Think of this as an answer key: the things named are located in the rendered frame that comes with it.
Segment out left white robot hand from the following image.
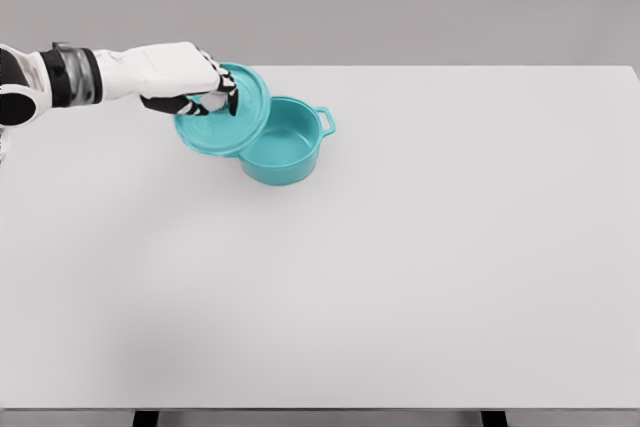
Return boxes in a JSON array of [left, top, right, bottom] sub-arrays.
[[123, 41, 240, 118]]

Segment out teal pot lid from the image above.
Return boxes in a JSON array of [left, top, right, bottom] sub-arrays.
[[173, 62, 272, 157]]

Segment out teal pot with handles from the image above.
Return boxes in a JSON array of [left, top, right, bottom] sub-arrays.
[[238, 95, 337, 187]]

